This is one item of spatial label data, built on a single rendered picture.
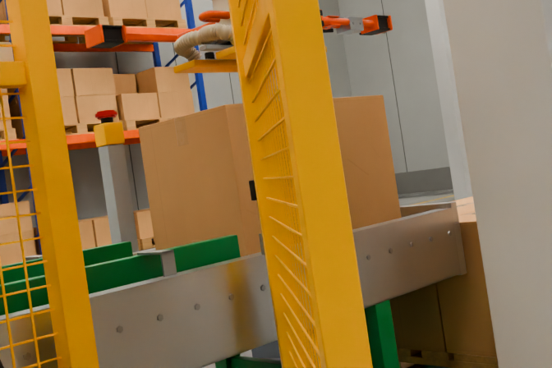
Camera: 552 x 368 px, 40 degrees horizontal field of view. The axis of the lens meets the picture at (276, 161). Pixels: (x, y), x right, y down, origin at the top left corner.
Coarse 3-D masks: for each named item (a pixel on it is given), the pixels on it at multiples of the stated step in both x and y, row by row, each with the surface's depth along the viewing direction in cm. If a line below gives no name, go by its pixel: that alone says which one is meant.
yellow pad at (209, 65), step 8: (208, 56) 215; (184, 64) 209; (192, 64) 206; (200, 64) 207; (208, 64) 209; (216, 64) 211; (224, 64) 213; (232, 64) 215; (176, 72) 212; (184, 72) 214; (192, 72) 216; (200, 72) 219; (208, 72) 221; (216, 72) 223
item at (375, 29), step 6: (366, 18) 253; (372, 18) 251; (378, 18) 253; (384, 18) 256; (390, 18) 256; (378, 24) 251; (384, 24) 255; (390, 24) 256; (366, 30) 254; (372, 30) 252; (378, 30) 254; (384, 30) 256
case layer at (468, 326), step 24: (480, 264) 218; (432, 288) 231; (456, 288) 225; (480, 288) 219; (408, 312) 239; (432, 312) 232; (456, 312) 226; (480, 312) 220; (408, 336) 240; (432, 336) 233; (456, 336) 227; (480, 336) 221
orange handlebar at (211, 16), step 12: (204, 12) 203; (216, 12) 203; (228, 12) 206; (324, 24) 236; (336, 24) 238; (348, 24) 243; (372, 24) 251; (132, 36) 217; (144, 36) 220; (156, 36) 223; (168, 36) 226; (180, 36) 228
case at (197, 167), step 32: (160, 128) 202; (192, 128) 191; (224, 128) 182; (352, 128) 210; (384, 128) 220; (160, 160) 203; (192, 160) 193; (224, 160) 183; (352, 160) 209; (384, 160) 218; (160, 192) 205; (192, 192) 194; (224, 192) 184; (352, 192) 207; (384, 192) 217; (160, 224) 206; (192, 224) 195; (224, 224) 185; (256, 224) 183; (352, 224) 206
